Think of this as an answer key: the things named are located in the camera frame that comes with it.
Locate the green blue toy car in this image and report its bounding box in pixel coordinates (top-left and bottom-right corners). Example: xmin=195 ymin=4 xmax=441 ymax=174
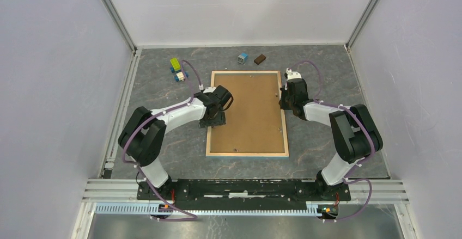
xmin=170 ymin=58 xmax=183 ymax=73

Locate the slotted cable duct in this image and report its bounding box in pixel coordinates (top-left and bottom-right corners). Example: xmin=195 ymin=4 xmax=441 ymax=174
xmin=94 ymin=203 xmax=338 ymax=217

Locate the aluminium base profile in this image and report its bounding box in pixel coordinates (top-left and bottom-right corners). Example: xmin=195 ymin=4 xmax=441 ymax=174
xmin=82 ymin=179 xmax=410 ymax=205

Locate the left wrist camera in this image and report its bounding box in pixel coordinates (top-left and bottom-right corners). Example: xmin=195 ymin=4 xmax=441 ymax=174
xmin=199 ymin=85 xmax=216 ymax=94

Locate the left floor aluminium rail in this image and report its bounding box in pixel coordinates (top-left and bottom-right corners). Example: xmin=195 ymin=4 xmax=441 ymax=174
xmin=98 ymin=48 xmax=143 ymax=179

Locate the corner aluminium post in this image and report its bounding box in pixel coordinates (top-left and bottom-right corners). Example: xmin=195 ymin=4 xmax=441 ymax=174
xmin=102 ymin=0 xmax=137 ymax=53
xmin=345 ymin=0 xmax=380 ymax=52

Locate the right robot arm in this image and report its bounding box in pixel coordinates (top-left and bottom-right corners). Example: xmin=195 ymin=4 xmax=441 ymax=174
xmin=279 ymin=76 xmax=384 ymax=200

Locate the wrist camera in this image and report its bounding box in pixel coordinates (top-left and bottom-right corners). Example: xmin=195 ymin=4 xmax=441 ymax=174
xmin=199 ymin=85 xmax=216 ymax=94
xmin=284 ymin=68 xmax=302 ymax=81

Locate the light wooden picture frame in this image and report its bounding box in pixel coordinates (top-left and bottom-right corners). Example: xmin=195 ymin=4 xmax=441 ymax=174
xmin=205 ymin=70 xmax=290 ymax=158

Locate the blue white cube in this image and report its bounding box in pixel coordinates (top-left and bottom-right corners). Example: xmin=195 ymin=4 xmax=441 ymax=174
xmin=238 ymin=52 xmax=248 ymax=64

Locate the brown cardboard backing board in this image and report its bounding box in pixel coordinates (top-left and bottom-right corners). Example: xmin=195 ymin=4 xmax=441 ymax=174
xmin=210 ymin=73 xmax=286 ymax=155

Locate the white blue toy car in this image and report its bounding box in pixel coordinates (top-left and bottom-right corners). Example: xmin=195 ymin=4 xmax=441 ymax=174
xmin=174 ymin=71 xmax=189 ymax=82

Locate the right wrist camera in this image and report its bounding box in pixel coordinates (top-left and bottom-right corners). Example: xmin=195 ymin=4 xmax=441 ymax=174
xmin=284 ymin=68 xmax=302 ymax=81

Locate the left corner aluminium post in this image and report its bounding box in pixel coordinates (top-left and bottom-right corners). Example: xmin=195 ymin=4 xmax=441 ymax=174
xmin=102 ymin=0 xmax=137 ymax=53

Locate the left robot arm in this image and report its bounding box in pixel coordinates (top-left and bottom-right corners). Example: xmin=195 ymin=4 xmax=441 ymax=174
xmin=118 ymin=85 xmax=234 ymax=200

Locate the small brown block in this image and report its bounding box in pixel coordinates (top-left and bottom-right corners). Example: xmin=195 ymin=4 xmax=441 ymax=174
xmin=253 ymin=54 xmax=266 ymax=65

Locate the right corner aluminium post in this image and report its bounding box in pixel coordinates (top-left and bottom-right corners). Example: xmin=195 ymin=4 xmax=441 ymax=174
xmin=345 ymin=0 xmax=380 ymax=52

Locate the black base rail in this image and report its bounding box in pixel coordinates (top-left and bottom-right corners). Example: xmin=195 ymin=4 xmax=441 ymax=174
xmin=157 ymin=179 xmax=351 ymax=210

